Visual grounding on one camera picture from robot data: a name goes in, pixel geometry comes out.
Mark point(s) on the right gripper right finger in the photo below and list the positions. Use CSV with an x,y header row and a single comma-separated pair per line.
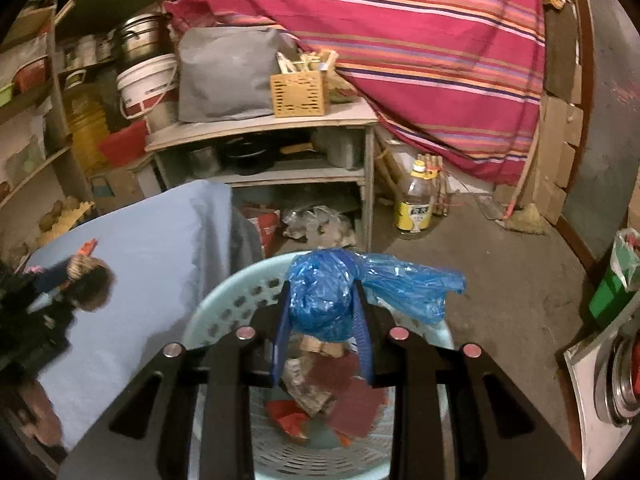
x,y
497,433

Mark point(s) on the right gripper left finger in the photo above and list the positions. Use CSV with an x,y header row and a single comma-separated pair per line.
x,y
188,411

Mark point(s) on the maroon scouring pad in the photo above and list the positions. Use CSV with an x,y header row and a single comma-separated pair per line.
x,y
355,406

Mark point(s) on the brown paper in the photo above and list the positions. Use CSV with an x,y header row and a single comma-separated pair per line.
x,y
296,377

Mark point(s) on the brown paper wad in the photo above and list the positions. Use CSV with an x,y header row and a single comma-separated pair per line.
x,y
312,344

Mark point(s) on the blue plastic bag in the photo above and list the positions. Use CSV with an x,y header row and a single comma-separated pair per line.
x,y
321,285

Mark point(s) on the orange plastic bag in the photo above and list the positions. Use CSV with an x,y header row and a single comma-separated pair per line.
x,y
88,248

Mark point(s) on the green trash bin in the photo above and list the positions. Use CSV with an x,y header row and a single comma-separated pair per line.
x,y
620,281

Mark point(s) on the light blue plastic basket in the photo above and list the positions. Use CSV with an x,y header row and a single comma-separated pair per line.
x,y
320,420

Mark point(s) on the blue tablecloth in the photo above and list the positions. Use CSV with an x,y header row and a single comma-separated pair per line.
x,y
166,252

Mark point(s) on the straw broom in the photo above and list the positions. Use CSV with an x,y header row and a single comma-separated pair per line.
x,y
526,220

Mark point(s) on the yellow egg tray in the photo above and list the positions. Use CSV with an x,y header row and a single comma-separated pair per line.
x,y
64,216

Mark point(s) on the cooking oil bottle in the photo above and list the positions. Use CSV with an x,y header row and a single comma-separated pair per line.
x,y
416,200

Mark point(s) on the red plastic basin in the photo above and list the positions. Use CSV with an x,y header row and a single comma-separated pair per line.
x,y
126,145

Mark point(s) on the wooden shelf unit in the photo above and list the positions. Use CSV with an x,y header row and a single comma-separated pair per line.
x,y
286,170

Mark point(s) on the yellow oil jug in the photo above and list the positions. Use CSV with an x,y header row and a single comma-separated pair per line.
x,y
86,122

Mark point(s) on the white plastic bucket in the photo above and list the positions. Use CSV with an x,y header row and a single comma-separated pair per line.
x,y
146,85

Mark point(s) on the grey fabric bag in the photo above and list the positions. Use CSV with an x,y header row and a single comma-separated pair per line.
x,y
225,72

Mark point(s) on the yellow utensil holder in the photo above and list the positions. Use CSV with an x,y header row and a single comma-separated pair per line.
x,y
301,88

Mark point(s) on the red striped blanket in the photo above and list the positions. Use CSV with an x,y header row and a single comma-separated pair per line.
x,y
458,78

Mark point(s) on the metal pot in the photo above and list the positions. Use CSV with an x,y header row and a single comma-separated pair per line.
x,y
140,38

